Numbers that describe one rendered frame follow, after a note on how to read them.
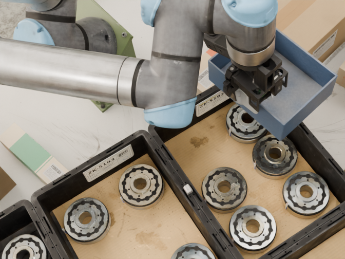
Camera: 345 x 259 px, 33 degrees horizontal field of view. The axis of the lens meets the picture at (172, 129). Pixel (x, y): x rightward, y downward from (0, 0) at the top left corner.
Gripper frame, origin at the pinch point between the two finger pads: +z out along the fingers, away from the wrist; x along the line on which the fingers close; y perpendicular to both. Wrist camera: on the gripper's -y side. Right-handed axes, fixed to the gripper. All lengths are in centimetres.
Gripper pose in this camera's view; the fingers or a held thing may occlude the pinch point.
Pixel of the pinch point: (244, 95)
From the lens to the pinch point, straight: 111.4
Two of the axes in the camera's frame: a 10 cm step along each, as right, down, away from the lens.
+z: 1.4, 4.0, 9.1
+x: 7.4, -6.5, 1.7
